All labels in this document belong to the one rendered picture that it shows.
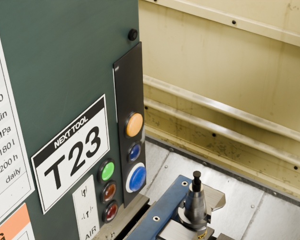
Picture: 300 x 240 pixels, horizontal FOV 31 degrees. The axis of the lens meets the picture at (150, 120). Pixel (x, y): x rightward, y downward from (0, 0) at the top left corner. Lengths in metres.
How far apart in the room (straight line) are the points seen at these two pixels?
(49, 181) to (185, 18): 0.97
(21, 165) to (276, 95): 1.01
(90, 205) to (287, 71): 0.86
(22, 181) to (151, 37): 1.08
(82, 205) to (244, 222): 1.07
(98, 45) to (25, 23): 0.10
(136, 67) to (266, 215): 1.10
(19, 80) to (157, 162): 1.31
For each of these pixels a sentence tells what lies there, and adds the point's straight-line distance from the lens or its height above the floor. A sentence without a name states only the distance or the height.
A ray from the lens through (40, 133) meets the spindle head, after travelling 0.44.
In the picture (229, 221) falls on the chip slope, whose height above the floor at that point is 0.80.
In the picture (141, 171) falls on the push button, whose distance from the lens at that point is 0.61.
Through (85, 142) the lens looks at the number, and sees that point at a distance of 0.50.
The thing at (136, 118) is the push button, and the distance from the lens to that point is 0.55.
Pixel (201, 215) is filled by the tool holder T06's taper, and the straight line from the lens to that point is 1.02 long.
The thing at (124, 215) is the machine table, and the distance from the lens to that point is 1.46.
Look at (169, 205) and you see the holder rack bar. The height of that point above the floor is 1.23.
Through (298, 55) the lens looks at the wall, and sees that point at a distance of 1.30.
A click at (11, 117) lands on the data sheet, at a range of 0.41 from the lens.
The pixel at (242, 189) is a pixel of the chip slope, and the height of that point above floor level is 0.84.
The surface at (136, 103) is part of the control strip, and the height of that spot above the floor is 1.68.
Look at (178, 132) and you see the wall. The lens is 1.63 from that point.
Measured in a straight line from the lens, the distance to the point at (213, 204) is 1.07.
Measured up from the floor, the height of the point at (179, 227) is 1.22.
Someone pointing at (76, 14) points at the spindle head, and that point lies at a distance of 0.43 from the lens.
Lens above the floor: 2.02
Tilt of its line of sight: 41 degrees down
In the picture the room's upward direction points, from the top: 1 degrees counter-clockwise
